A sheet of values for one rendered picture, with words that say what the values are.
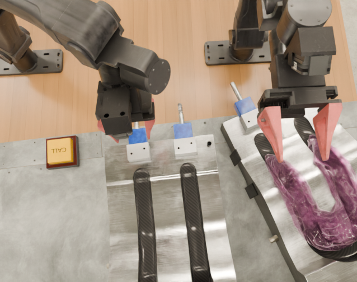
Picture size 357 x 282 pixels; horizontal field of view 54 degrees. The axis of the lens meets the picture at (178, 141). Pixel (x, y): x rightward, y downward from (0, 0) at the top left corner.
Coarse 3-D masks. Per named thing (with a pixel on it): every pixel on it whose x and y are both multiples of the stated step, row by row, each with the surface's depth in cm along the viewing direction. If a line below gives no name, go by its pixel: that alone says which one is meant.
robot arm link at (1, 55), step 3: (21, 27) 88; (24, 30) 88; (27, 33) 89; (0, 51) 86; (0, 54) 86; (3, 54) 86; (6, 54) 86; (0, 57) 90; (3, 57) 87; (6, 57) 86; (9, 57) 87; (6, 60) 90; (9, 60) 87; (9, 63) 91
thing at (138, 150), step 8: (136, 128) 84; (144, 128) 83; (136, 136) 83; (144, 136) 83; (136, 144) 81; (144, 144) 81; (128, 152) 80; (136, 152) 80; (144, 152) 80; (128, 160) 80; (136, 160) 81; (144, 160) 82
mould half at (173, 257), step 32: (160, 160) 82; (192, 160) 82; (128, 192) 81; (160, 192) 81; (128, 224) 80; (160, 224) 79; (224, 224) 79; (128, 256) 76; (160, 256) 75; (224, 256) 74
